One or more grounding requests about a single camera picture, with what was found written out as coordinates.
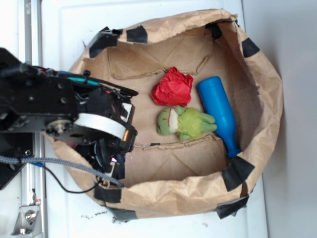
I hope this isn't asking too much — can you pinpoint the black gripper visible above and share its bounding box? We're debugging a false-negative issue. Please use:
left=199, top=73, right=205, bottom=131
left=46, top=70, right=138, bottom=179

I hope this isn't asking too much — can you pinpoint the grey braided cable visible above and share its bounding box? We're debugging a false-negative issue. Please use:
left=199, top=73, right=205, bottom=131
left=0, top=155, right=124, bottom=188

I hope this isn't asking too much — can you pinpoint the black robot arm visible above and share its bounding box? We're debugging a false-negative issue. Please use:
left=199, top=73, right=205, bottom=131
left=0, top=48, right=137, bottom=179

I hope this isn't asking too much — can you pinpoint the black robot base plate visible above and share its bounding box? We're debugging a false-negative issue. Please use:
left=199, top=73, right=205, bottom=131
left=0, top=133, right=34, bottom=190

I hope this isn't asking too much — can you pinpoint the green plush frog toy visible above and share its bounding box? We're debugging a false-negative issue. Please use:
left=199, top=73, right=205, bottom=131
left=157, top=106, right=217, bottom=141

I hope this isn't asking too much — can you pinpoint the aluminium frame rail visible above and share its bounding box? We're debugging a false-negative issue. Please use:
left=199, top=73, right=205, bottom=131
left=18, top=0, right=48, bottom=238

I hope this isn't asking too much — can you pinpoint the silver corner bracket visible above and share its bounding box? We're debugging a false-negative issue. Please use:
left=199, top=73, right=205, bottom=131
left=10, top=205, right=42, bottom=238

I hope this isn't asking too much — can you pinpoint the thin black wire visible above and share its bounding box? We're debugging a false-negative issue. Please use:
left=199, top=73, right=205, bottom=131
left=43, top=165, right=104, bottom=194

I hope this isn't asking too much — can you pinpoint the blue plastic bottle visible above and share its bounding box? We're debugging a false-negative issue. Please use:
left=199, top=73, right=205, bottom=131
left=198, top=76, right=240, bottom=158

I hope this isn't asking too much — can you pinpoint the brown paper bag bin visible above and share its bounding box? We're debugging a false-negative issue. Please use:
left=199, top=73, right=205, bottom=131
left=46, top=8, right=283, bottom=222

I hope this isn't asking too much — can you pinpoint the red crumpled paper ball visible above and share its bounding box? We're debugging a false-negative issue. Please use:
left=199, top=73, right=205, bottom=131
left=151, top=67, right=194, bottom=107

